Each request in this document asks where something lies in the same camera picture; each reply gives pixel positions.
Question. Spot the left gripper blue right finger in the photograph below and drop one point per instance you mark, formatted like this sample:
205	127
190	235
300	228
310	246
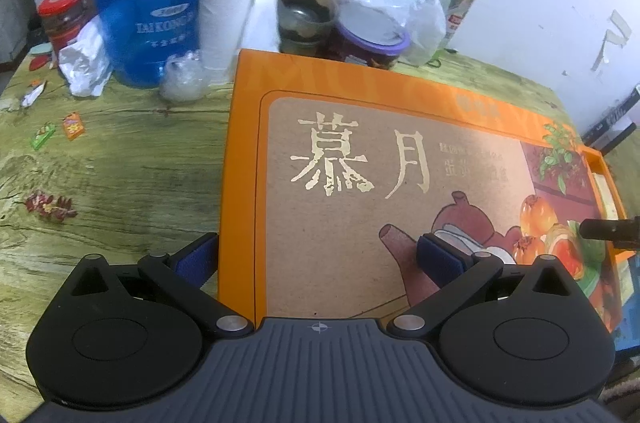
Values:
462	281

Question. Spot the orange cardboard tray box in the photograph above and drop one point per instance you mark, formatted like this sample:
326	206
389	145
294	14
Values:
611	205

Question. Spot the purple lidded porridge can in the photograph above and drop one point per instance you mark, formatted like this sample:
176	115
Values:
366	36

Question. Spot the orange candy pack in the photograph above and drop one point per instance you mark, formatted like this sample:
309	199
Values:
73	126

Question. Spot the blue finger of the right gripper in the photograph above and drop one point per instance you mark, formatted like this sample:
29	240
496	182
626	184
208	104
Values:
621	233

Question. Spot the crumpled white plastic bag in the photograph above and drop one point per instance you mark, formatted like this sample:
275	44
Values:
85	63

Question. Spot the black leaning strip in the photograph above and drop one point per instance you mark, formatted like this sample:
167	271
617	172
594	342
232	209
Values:
610	118

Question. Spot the orange mooncake gift box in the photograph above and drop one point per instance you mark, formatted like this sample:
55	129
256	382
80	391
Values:
332	171

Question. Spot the red lidded sauce jar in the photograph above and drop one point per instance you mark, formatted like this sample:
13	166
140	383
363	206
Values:
62	20

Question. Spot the Tsingtao beer can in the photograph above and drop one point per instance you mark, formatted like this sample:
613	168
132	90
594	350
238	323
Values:
457	5

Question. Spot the white candy wrapper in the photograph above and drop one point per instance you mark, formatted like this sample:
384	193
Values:
30	98

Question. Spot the green candy pack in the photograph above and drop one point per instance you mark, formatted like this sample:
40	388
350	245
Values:
42	135

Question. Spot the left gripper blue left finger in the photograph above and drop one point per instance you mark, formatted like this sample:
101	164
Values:
177	280

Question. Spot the dark glass jar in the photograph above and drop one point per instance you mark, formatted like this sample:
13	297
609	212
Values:
305	25

